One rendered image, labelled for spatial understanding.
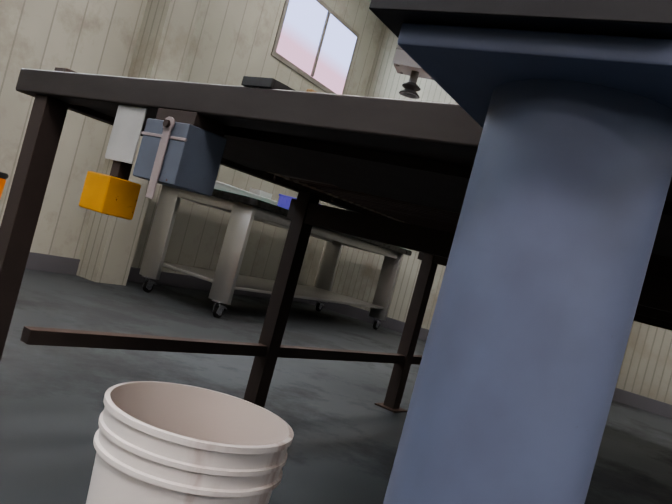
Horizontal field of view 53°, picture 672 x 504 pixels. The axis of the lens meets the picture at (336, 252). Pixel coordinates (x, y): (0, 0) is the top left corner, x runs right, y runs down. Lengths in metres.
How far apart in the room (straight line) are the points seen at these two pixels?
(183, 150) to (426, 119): 0.51
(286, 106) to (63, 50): 4.04
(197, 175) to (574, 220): 0.91
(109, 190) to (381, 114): 0.66
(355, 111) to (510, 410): 0.64
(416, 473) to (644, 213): 0.29
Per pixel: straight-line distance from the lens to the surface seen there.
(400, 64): 1.39
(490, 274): 0.58
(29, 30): 5.00
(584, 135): 0.58
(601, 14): 0.53
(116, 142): 1.54
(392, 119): 1.04
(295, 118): 1.16
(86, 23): 5.26
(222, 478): 1.01
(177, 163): 1.32
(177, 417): 1.27
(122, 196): 1.50
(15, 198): 1.84
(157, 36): 5.41
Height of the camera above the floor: 0.67
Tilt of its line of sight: level
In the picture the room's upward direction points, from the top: 15 degrees clockwise
